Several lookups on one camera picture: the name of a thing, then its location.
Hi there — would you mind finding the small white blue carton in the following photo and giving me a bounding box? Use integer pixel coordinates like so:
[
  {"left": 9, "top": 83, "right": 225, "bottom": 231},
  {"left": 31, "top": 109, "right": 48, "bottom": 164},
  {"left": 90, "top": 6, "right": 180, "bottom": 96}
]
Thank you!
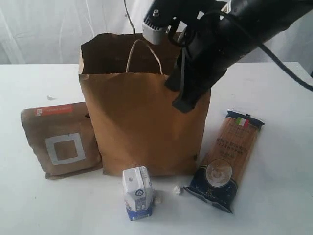
[{"left": 122, "top": 166, "right": 153, "bottom": 221}]

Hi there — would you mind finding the spaghetti packet dark blue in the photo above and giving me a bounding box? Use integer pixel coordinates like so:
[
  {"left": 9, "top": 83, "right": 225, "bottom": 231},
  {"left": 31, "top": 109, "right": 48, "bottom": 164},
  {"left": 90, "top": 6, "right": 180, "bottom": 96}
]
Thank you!
[{"left": 184, "top": 109, "right": 265, "bottom": 213}]

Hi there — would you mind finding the brown kraft standup pouch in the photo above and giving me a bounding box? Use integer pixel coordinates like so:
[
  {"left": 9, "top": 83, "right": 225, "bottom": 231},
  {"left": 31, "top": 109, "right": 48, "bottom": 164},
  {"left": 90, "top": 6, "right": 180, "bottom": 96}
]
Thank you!
[{"left": 21, "top": 102, "right": 103, "bottom": 180}]

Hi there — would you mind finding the small paper scrap on table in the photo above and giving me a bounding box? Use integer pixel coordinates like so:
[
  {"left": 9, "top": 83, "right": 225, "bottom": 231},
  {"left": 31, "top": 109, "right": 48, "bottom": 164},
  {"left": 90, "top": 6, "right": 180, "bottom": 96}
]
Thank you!
[{"left": 47, "top": 95, "right": 56, "bottom": 100}]

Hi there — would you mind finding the white crumb near carton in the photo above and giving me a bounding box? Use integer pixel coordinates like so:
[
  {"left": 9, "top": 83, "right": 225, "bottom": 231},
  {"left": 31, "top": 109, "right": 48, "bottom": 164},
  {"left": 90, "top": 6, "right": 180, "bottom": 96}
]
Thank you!
[{"left": 153, "top": 196, "right": 162, "bottom": 205}]

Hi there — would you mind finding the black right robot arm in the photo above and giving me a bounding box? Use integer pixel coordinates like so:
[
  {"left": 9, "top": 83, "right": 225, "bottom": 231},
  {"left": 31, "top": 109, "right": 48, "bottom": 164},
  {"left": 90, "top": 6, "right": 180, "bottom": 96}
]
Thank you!
[{"left": 165, "top": 0, "right": 313, "bottom": 113}]

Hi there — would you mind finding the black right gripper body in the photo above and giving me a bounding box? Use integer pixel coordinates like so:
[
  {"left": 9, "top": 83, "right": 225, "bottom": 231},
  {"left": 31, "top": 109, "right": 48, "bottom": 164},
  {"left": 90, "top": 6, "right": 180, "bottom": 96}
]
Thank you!
[{"left": 168, "top": 9, "right": 235, "bottom": 98}]

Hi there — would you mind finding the white crumb near spaghetti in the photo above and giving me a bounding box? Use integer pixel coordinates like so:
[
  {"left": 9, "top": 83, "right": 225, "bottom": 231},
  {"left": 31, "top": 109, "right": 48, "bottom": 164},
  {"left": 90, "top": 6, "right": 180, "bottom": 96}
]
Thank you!
[{"left": 173, "top": 186, "right": 182, "bottom": 195}]

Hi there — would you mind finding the brown paper bag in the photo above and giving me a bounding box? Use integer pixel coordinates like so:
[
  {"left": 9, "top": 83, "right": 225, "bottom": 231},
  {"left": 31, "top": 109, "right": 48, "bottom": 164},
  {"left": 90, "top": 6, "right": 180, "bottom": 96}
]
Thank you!
[{"left": 79, "top": 33, "right": 211, "bottom": 176}]

